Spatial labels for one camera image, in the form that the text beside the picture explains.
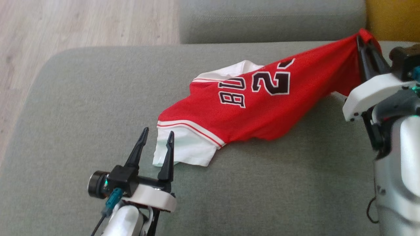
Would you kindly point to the large grey sofa seat cushion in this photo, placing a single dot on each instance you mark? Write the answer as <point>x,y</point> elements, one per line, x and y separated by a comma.
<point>98,98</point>

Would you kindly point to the yellow sofa back cushion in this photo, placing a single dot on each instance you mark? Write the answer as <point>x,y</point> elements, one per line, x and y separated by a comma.
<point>393,19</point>

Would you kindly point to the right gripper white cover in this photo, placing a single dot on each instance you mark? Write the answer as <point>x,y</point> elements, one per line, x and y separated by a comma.
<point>367,95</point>

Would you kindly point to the red jersey with white sleeves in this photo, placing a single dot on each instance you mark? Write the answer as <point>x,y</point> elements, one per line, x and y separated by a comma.
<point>262,111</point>

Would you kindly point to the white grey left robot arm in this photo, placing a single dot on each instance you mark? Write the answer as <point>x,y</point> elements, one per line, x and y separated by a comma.
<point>121,223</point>

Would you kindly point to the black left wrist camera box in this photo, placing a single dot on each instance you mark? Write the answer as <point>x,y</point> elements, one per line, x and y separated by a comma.
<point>121,178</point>

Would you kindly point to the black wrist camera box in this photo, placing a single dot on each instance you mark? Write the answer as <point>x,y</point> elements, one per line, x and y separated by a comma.
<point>405,60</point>
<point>121,178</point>

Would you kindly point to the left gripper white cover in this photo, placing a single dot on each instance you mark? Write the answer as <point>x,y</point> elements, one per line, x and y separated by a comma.
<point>154,198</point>

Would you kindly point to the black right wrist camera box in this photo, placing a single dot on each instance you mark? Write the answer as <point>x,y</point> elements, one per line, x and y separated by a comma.
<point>405,60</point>

